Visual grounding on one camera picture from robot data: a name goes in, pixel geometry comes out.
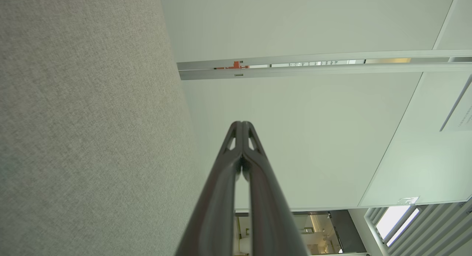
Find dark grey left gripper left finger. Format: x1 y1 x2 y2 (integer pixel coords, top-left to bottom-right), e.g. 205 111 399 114
175 121 243 256

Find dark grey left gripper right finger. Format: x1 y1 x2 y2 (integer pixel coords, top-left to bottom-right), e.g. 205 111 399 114
242 121 309 256

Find white window blind slats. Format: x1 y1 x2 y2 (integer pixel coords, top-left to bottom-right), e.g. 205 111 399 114
364 200 472 256

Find grey partition post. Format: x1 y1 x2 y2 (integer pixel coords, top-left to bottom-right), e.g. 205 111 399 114
177 49 472 81

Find white paper wall notice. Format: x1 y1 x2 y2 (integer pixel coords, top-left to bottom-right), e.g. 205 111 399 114
440 101 472 133

